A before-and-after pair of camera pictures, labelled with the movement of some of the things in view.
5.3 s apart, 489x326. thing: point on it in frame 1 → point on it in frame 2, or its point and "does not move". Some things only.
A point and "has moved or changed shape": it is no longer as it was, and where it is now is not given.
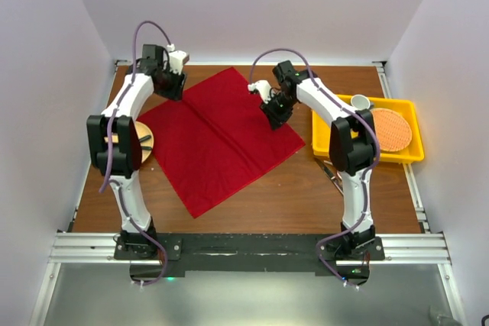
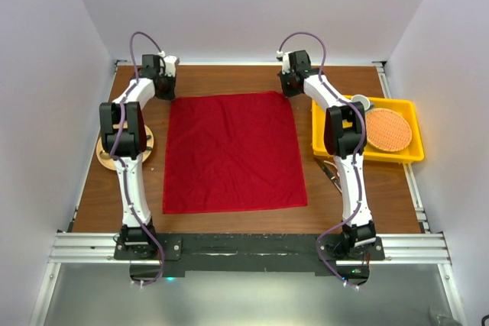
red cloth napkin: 215,141 has moved or changed shape
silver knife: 336,181 does not move
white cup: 360,101 does not move
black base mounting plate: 163,259 does not move
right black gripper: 274,119 → 286,92
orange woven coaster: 393,131 does not move
